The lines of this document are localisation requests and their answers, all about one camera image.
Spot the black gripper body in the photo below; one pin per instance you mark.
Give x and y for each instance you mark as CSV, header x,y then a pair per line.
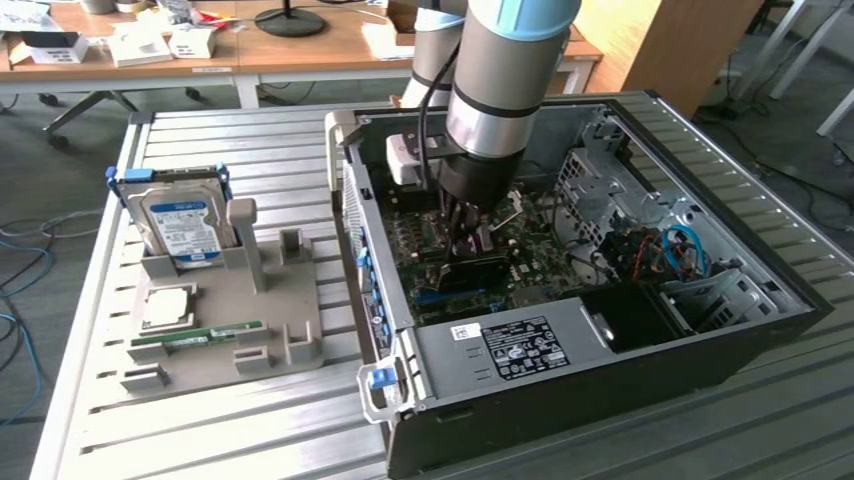
x,y
481,180

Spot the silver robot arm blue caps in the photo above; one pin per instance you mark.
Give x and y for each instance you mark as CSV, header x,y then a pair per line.
x,y
494,90

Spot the CPU socket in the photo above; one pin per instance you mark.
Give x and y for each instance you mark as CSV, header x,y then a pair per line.
x,y
435,229

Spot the metal socket cover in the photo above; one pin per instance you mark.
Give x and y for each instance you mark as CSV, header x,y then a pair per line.
x,y
515,196

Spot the green motherboard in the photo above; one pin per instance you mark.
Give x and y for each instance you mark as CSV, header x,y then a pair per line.
x,y
541,277

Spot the silver chipset heatsink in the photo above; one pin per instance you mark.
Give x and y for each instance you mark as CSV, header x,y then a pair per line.
x,y
534,297

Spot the blue expansion slot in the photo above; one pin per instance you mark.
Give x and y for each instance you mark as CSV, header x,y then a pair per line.
x,y
427,296

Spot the perforated metal disk bay cage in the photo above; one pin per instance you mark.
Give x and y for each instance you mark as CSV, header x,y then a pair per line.
x,y
594,195

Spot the black power connector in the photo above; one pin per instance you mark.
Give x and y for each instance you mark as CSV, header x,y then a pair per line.
x,y
617,255

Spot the grey power supply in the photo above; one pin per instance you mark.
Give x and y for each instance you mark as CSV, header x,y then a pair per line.
x,y
507,345

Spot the white paper sheet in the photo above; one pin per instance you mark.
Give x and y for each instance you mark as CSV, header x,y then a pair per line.
x,y
387,42

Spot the blue case latch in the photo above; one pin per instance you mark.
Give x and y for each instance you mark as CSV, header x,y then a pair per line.
x,y
382,378

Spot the wooden desk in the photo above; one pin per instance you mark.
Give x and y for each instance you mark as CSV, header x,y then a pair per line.
x,y
100,72
321,55

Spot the wooden cabinet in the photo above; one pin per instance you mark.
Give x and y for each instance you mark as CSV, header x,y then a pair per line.
x,y
668,50

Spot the slanted metal disk bay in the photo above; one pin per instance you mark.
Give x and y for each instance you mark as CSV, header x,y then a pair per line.
x,y
728,295

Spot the grey parts rack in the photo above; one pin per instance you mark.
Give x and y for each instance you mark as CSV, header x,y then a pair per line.
x,y
221,305

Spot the black open PC case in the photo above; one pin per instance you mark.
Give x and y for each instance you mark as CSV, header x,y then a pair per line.
x,y
534,430

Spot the hard disk with blue carrier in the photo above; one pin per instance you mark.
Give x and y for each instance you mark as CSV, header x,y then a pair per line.
x,y
181,225

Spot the black monitor stand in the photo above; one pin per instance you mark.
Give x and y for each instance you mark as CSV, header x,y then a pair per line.
x,y
290,25

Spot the green RAM stick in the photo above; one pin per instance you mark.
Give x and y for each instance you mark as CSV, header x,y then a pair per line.
x,y
201,334

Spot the silver CPU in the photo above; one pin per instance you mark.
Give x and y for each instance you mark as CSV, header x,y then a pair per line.
x,y
167,307

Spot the white labelled box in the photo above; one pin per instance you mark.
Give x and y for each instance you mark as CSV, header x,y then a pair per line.
x,y
194,42

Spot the white open packaging box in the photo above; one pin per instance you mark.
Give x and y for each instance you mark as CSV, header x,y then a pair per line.
x,y
134,55

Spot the tape roll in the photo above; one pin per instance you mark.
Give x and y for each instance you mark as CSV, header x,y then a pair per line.
x,y
130,6

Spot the grey cup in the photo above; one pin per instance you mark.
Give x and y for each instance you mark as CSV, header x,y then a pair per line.
x,y
100,6

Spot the black and white box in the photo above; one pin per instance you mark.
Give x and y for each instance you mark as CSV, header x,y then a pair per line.
x,y
56,52

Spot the printed papers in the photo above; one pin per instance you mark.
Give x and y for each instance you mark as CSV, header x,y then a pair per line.
x,y
23,17

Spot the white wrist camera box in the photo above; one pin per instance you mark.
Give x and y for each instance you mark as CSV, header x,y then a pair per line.
x,y
403,160

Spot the white table frame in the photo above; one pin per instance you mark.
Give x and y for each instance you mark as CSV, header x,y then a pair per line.
x,y
788,85

